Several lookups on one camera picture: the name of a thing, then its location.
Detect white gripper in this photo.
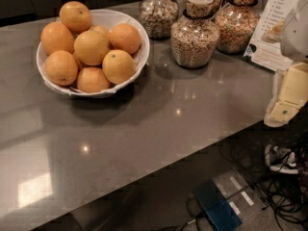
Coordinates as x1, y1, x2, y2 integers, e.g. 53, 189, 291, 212
261, 0, 308, 127

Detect white bowl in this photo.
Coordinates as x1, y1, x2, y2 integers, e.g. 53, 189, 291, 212
37, 9, 150, 98

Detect hidden back orange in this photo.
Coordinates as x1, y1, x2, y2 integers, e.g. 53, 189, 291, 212
90, 25, 110, 40

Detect right glass cereal jar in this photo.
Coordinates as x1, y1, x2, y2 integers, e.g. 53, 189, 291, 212
214, 0, 260, 54

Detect glass cereal jar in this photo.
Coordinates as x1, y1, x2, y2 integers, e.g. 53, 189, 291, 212
170, 0, 219, 69
214, 0, 260, 54
139, 0, 179, 39

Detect allergen info sign card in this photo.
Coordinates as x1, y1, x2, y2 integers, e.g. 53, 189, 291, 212
243, 0, 298, 71

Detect middle glass cereal jar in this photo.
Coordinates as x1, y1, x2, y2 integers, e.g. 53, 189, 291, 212
170, 0, 219, 69

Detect black and white sneaker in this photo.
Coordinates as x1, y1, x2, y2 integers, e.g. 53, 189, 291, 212
264, 144, 298, 175

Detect left glass cereal jar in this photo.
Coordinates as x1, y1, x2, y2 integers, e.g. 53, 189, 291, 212
139, 0, 179, 39

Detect grey floor panel with labels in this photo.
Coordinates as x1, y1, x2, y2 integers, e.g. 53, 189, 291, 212
213, 169, 265, 222

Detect blue box on floor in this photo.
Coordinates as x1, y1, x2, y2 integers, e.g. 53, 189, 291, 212
192, 180, 243, 231

